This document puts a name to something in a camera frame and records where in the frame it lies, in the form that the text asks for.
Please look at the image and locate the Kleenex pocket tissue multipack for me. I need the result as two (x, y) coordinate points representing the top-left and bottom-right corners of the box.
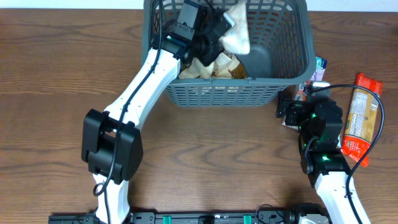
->
(281, 56), (328, 131)

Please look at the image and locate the plain beige pouch bag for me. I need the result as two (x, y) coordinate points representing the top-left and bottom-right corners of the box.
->
(219, 1), (250, 55)

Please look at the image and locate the red orange biscuit package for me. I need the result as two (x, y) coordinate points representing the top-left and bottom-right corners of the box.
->
(341, 88), (379, 162)

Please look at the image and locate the brown Partake cookie bag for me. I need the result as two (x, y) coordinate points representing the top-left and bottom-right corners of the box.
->
(211, 52), (247, 79)

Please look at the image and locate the brown snack bag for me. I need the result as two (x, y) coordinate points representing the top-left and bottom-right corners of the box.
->
(178, 58), (215, 79)

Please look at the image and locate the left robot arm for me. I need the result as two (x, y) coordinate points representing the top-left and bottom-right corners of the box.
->
(81, 1), (236, 223)

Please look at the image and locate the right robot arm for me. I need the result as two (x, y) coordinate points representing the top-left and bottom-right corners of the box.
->
(275, 93), (370, 223)

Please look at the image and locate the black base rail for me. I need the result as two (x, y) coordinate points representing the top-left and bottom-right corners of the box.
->
(48, 203), (330, 224)

